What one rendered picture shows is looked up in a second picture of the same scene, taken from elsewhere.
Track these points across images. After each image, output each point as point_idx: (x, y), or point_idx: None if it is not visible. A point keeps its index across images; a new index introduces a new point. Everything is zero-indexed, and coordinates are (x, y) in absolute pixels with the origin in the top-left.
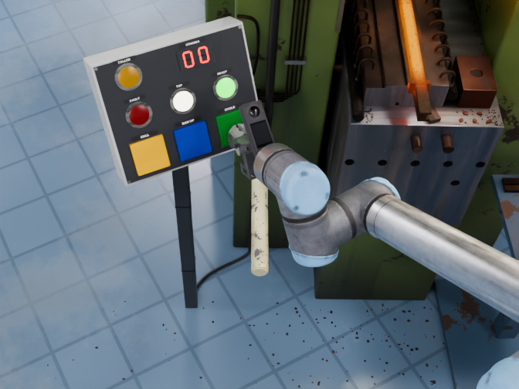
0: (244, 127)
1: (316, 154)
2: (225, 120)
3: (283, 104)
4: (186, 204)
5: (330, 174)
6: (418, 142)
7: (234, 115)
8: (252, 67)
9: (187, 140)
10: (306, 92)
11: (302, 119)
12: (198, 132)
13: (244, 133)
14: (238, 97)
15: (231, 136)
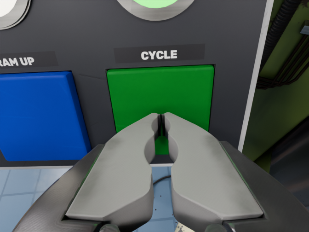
0: (175, 142)
1: (269, 145)
2: (137, 90)
3: (262, 92)
4: None
5: (281, 171)
6: None
7: (168, 81)
8: None
9: (10, 114)
10: (300, 85)
11: (275, 113)
12: (44, 102)
13: (147, 195)
14: (197, 22)
15: (79, 177)
